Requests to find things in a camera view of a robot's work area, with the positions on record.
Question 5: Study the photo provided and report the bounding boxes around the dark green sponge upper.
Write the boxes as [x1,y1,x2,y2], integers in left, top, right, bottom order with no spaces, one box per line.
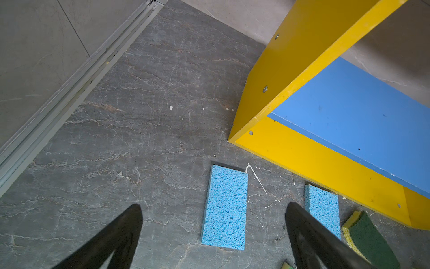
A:
[342,211,400,269]

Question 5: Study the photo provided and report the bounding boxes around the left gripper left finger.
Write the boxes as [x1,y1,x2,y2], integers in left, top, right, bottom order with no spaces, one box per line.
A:
[54,204,143,269]

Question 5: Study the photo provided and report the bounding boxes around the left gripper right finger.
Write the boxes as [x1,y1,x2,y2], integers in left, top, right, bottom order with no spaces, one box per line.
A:
[284,202,374,269]

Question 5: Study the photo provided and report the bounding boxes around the yellow shelf pink blue boards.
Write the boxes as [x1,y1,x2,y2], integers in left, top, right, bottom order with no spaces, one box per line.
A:
[228,1,430,230]

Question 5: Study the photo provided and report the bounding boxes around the bright green sponge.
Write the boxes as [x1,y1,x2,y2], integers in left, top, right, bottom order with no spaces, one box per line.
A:
[281,261,294,269]

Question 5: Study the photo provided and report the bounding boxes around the blue sponge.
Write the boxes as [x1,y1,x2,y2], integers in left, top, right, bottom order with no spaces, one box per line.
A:
[305,184,342,239]
[200,165,248,251]

